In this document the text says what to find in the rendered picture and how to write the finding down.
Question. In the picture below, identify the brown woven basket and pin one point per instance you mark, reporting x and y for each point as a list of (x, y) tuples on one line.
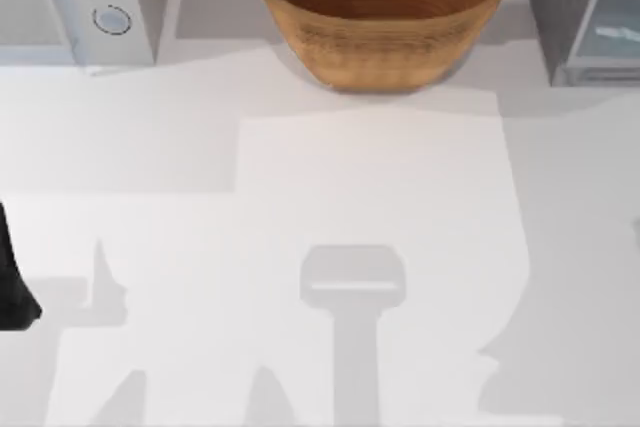
[(382, 42)]

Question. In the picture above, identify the round microwave knob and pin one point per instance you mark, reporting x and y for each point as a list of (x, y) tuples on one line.
[(112, 19)]

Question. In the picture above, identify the pale microwave oven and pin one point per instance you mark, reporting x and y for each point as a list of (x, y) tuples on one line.
[(80, 12)]

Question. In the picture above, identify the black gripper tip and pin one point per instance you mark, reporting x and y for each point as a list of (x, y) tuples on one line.
[(12, 297)]

